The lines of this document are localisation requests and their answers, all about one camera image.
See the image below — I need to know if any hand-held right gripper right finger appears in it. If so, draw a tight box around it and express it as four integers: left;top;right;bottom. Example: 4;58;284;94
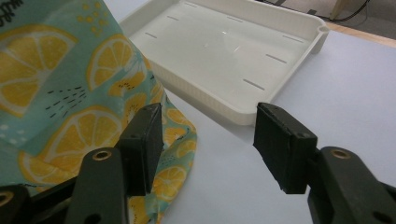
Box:
252;102;396;224

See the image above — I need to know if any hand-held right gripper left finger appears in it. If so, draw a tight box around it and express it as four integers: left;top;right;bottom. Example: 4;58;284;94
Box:
64;102;164;224

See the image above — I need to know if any lemon-print cloth bag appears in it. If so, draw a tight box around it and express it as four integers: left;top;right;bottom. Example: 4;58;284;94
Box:
0;0;198;224

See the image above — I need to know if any white plastic tray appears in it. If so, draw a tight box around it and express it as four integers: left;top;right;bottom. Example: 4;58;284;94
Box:
120;0;331;127

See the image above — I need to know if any light wooden cabinet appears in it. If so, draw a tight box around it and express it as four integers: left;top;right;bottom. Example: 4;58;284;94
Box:
330;0;351;21

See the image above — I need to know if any black floor cable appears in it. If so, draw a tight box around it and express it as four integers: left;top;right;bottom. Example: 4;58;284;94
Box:
311;0;372;23

